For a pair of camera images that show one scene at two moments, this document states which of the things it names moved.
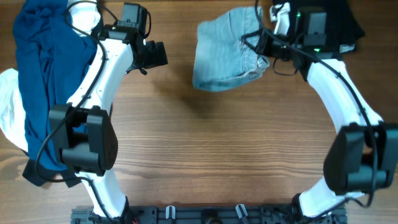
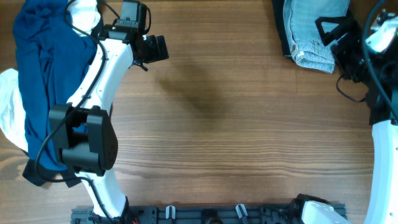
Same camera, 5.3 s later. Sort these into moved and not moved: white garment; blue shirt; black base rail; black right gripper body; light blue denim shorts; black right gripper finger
Moved: light blue denim shorts; black right gripper finger; black right gripper body
Not moved: white garment; blue shirt; black base rail
